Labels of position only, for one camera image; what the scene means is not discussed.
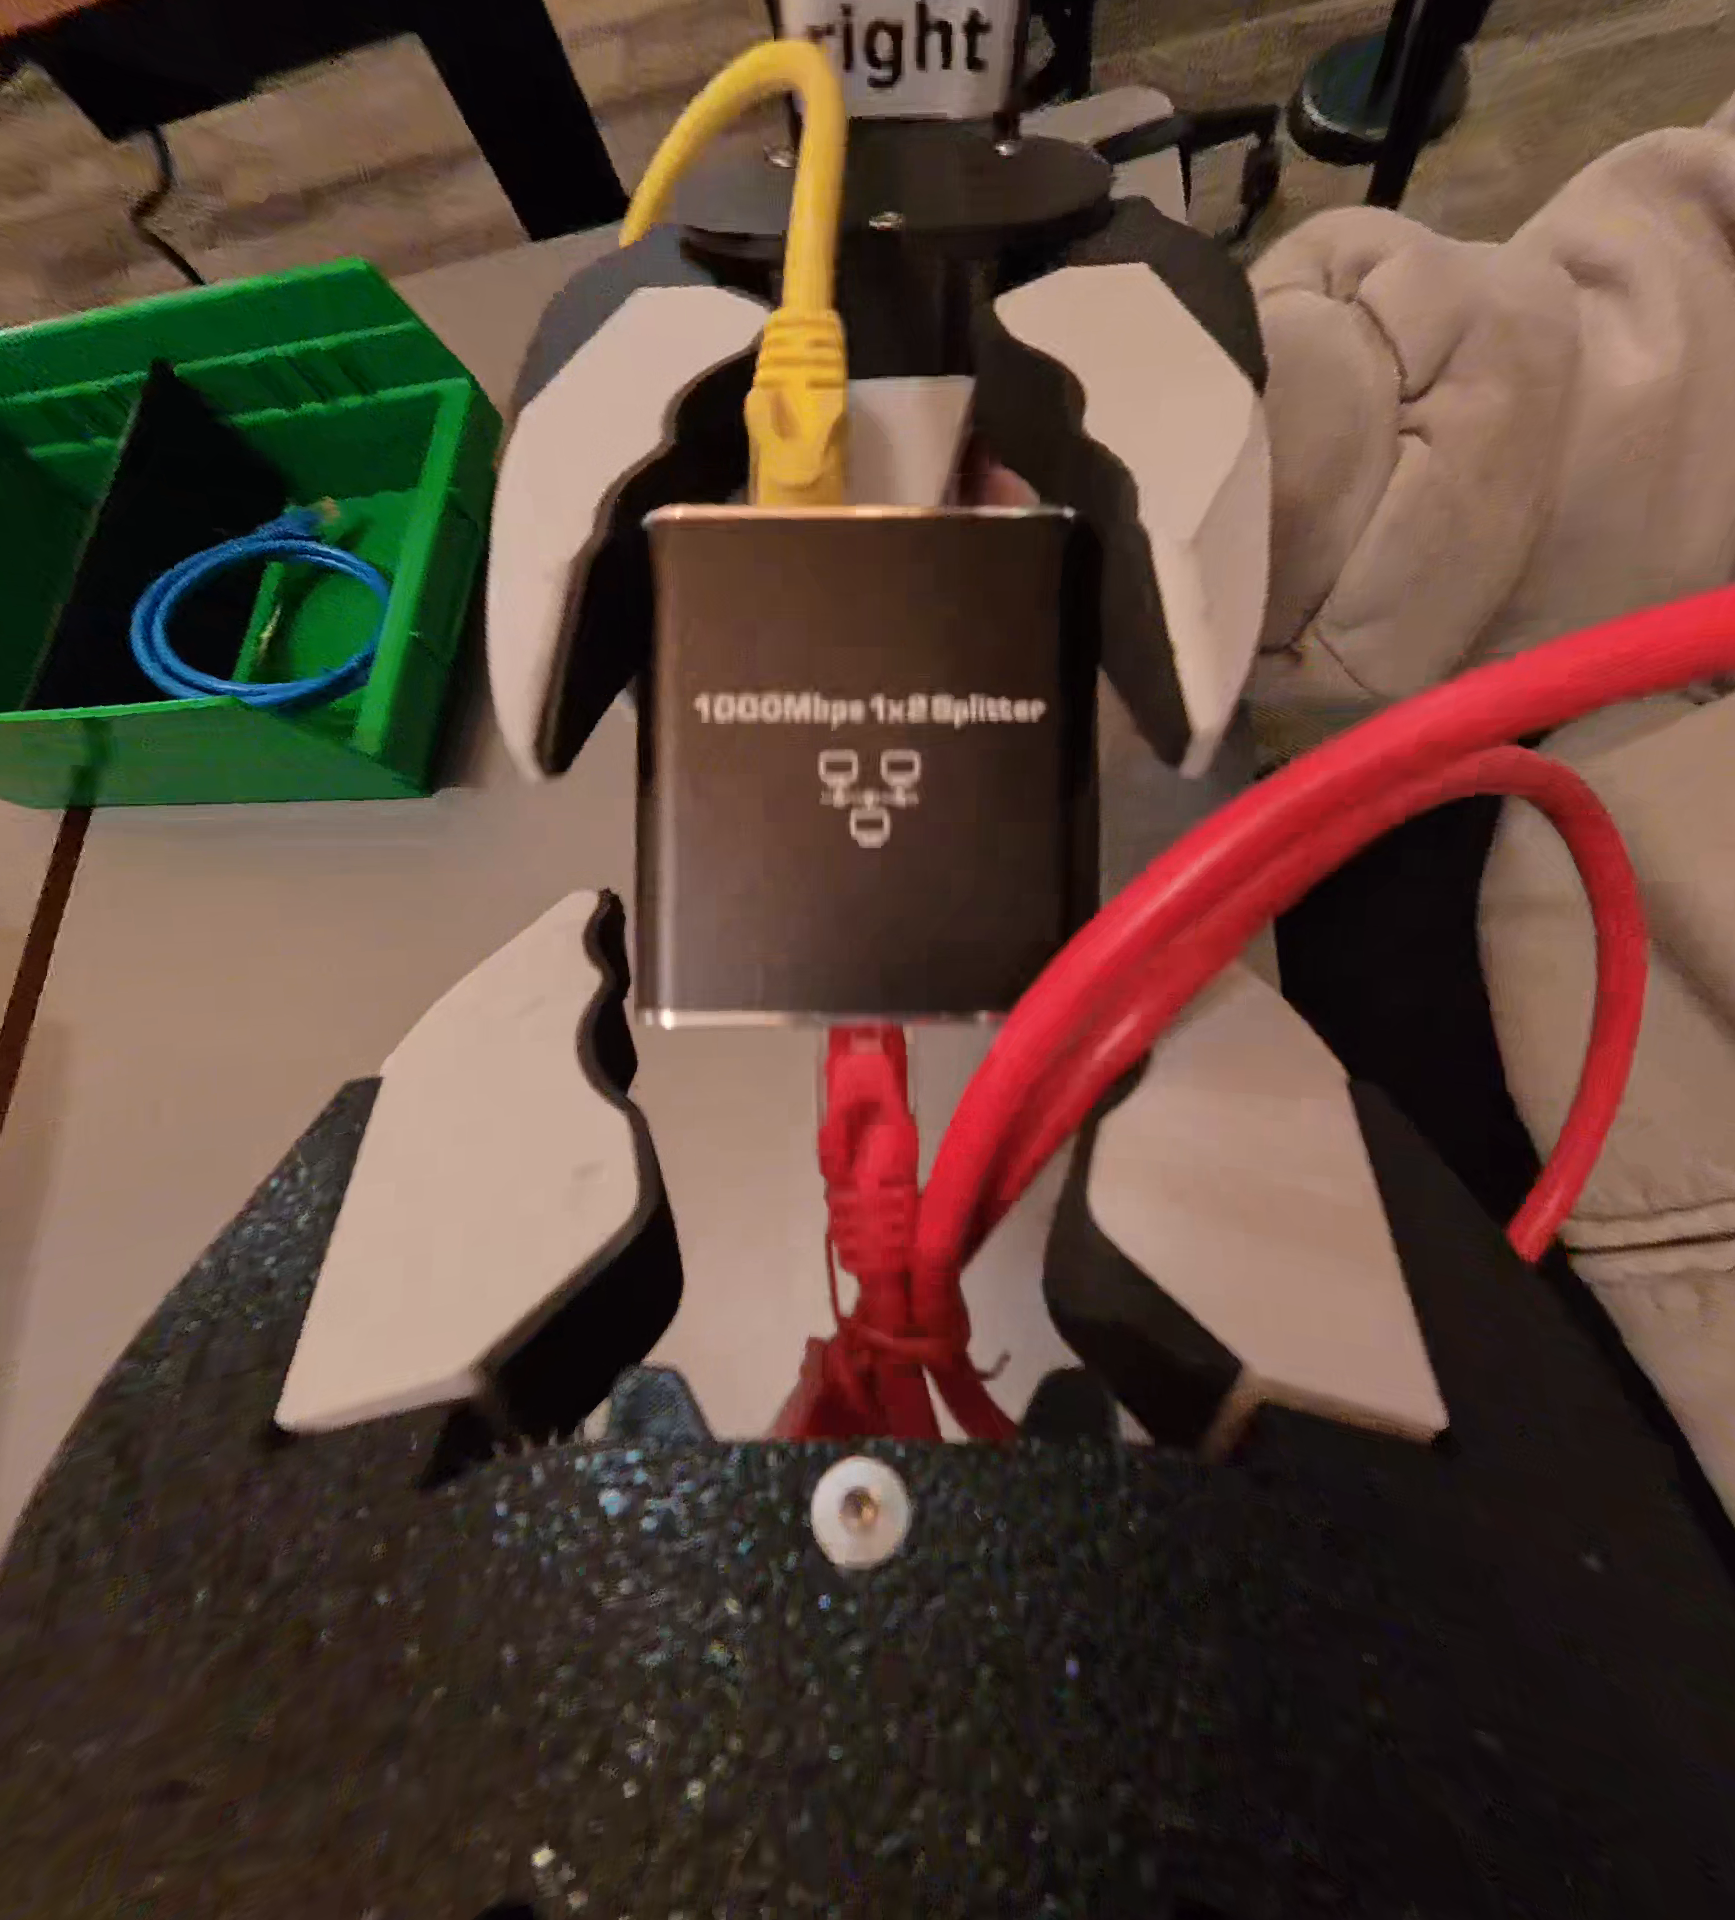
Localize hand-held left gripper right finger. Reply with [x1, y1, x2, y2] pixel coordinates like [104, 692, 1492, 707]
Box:
[1047, 1034, 1456, 1449]

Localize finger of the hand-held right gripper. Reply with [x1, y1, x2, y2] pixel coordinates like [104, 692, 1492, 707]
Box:
[488, 285, 776, 787]
[988, 263, 1273, 781]

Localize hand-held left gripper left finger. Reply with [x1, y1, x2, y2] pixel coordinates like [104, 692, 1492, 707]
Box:
[272, 887, 684, 1440]

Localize yellow ethernet cable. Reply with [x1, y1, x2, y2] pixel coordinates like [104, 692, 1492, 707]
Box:
[617, 44, 861, 503]

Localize red ethernet cable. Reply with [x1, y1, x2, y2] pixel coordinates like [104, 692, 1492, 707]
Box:
[776, 569, 1735, 1440]

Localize black ethernet splitter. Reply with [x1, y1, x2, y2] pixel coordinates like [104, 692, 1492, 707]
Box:
[636, 503, 1085, 1031]

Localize person's right forearm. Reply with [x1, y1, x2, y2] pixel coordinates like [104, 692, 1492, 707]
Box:
[1242, 24, 1735, 766]

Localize green plastic bin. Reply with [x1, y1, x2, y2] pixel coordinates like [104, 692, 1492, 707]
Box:
[0, 263, 505, 805]

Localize blue ethernet cable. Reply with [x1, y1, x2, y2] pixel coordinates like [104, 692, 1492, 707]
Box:
[134, 509, 393, 709]

